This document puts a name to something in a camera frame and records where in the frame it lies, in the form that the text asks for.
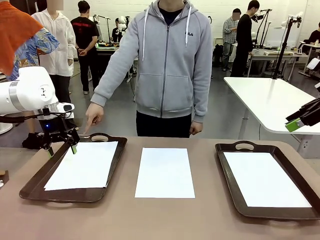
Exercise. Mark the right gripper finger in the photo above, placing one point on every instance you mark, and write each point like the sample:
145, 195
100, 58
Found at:
292, 125
307, 108

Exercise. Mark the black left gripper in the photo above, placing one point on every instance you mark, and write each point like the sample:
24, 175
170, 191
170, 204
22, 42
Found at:
53, 126

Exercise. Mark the white A4 paper stack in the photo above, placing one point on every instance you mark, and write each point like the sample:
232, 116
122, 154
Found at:
82, 167
165, 172
265, 180

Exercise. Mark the person's right forearm grey sleeve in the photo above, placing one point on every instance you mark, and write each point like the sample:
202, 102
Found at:
105, 80

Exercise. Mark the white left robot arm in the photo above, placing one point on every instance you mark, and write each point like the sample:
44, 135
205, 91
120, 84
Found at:
27, 92

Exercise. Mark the person's left forearm grey sleeve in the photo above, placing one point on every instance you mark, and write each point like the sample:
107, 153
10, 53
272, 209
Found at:
203, 100

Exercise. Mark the person's right hand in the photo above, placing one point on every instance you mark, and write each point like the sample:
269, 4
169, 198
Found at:
95, 113

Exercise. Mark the person's left hand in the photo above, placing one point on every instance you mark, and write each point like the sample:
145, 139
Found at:
196, 128

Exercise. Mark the black bag on floor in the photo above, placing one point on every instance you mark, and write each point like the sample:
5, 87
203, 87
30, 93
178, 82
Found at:
31, 141

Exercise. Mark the white rounded table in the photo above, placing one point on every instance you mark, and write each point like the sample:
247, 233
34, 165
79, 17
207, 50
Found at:
270, 100

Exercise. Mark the brown plastic serving tray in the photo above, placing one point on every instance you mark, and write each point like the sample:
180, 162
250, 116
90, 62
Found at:
275, 212
45, 172

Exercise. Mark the white round stand base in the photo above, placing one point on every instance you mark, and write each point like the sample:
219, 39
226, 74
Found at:
5, 128

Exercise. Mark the grey work table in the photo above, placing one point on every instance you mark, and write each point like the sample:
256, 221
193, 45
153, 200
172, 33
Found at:
275, 53

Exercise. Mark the person in dark top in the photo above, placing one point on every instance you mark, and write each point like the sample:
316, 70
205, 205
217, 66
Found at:
315, 35

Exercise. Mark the tall person in black clothes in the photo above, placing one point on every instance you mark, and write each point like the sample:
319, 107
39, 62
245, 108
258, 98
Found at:
243, 37

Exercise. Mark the person in white coat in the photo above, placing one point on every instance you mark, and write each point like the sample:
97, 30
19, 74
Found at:
60, 45

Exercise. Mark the person in plaid shirt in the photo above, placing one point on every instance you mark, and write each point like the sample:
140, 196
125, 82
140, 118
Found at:
229, 30

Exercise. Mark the person in black T-shirt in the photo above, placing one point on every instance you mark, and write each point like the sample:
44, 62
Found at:
85, 32

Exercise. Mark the person in orange blue shirt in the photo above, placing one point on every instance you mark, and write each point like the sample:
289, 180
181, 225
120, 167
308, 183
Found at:
15, 30

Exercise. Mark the seated person in black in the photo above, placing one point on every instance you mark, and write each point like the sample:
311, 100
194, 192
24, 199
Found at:
116, 32

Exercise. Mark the person in grey hoodie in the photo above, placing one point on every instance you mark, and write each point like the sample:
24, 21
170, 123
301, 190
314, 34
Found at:
165, 75

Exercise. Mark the black camera stand pole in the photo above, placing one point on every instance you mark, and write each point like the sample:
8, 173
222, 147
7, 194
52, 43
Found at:
282, 50

